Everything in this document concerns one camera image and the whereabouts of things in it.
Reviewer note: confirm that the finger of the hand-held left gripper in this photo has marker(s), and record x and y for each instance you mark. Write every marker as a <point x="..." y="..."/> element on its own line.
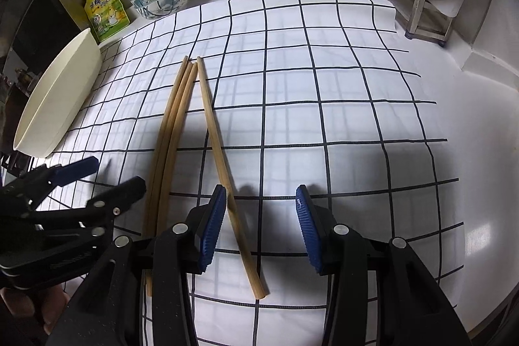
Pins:
<point x="121" y="190"/>
<point x="77" y="169"/>

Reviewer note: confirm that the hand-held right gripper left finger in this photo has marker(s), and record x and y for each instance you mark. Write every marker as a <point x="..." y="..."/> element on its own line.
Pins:
<point x="211" y="226"/>

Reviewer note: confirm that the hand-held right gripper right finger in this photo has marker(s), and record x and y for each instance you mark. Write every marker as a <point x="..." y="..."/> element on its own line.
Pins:
<point x="308" y="232"/>

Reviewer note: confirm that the wooden chopstick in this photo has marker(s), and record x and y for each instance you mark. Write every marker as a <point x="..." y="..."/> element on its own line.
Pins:
<point x="217" y="143"/>
<point x="175" y="137"/>
<point x="167" y="135"/>
<point x="161" y="129"/>

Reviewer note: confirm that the person's left hand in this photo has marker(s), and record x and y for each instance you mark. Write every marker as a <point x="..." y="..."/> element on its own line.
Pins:
<point x="52" y="305"/>

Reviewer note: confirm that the cream plastic basin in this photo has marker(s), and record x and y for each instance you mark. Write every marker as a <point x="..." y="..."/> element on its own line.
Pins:
<point x="56" y="94"/>

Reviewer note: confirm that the white black-checked cloth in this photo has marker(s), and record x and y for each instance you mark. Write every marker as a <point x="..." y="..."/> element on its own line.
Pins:
<point x="324" y="127"/>

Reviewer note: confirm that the small dark bottles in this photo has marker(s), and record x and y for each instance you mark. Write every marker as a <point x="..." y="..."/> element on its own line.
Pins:
<point x="22" y="76"/>

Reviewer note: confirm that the yellow seasoning pouch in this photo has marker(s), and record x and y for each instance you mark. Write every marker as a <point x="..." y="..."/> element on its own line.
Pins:
<point x="105" y="15"/>

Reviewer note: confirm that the dark kitchen appliance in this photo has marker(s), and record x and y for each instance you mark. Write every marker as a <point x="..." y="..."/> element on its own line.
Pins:
<point x="36" y="17"/>

